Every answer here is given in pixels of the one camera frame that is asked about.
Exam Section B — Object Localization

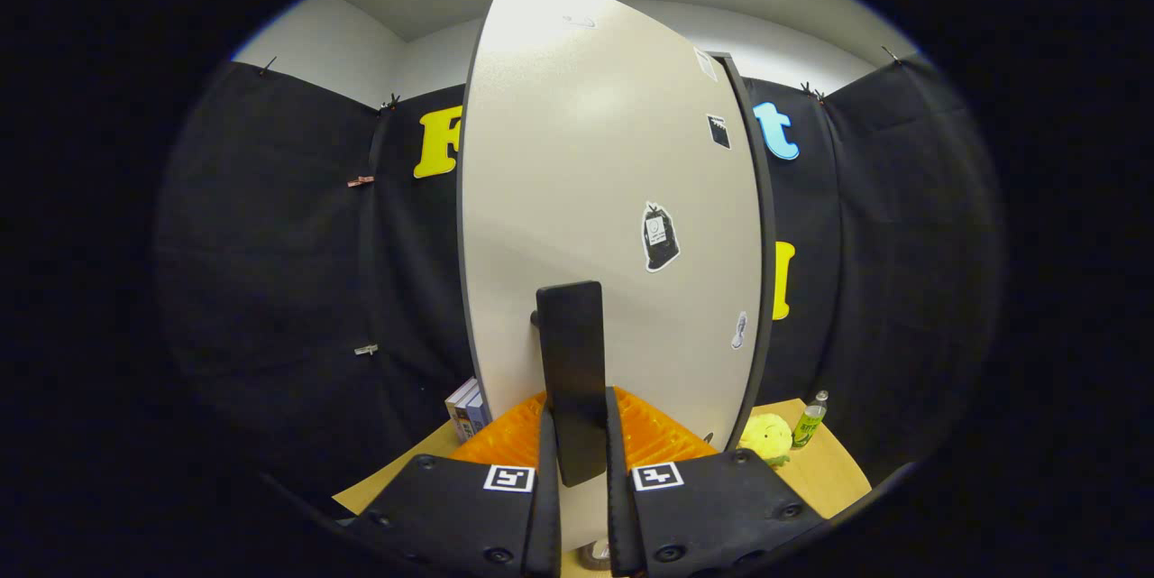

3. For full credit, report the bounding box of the green drink bottle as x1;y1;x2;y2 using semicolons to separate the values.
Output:
792;390;829;451

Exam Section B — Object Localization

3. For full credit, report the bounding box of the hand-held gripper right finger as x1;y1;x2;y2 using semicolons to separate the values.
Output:
602;385;826;578

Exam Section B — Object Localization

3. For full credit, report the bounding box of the black backdrop cloth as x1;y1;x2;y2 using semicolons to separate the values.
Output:
155;55;1006;507

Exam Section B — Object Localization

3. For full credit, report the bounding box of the yellow plush toy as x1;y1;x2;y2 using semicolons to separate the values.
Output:
737;413;794;469

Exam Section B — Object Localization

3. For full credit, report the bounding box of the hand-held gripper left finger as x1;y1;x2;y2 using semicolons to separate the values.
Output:
347;389;562;578

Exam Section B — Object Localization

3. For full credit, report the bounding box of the black door handle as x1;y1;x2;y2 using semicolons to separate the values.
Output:
530;280;609;489

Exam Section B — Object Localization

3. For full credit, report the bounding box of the white book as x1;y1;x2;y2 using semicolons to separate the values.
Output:
444;377;479;442

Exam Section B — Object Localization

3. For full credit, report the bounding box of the grey shoe cabinet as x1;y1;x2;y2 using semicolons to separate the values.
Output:
710;50;778;454

